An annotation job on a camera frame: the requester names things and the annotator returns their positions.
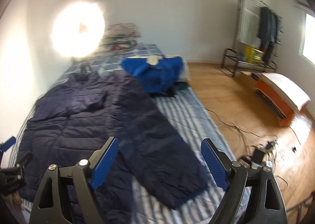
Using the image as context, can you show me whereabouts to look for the navy quilted puffer jacket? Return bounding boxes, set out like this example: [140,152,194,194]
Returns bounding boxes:
[19,70,208,223]

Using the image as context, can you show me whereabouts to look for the dark hanging clothes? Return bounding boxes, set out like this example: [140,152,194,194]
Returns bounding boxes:
[257,6,279,64]

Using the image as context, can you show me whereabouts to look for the metal clothes drying rack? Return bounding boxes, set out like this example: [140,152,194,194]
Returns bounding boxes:
[221,0,282,77]

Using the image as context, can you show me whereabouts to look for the orange white storage bench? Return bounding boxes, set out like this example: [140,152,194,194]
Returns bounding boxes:
[239,71,311,127]

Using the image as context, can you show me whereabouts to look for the striped blue bed mattress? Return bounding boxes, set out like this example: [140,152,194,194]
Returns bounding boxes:
[7,43,249,224]

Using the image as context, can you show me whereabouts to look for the dark teal folded garment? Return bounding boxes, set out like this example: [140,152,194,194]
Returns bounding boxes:
[165,82,190,97]

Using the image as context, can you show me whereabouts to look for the yellow box on rack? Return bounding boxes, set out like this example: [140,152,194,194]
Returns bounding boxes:
[245,45,264,64]

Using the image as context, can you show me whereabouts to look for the bright blue jacket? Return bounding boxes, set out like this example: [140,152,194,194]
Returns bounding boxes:
[121,55,184,94]

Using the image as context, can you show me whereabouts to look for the folded floral quilt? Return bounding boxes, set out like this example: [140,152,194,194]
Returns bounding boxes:
[98,23,142,51]

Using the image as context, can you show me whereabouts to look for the floor cables and adapters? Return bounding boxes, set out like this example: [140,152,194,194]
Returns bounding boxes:
[205,108,315,222]

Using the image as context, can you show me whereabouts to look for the ring light on tripod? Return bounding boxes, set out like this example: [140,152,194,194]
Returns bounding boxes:
[50,0,106,64]

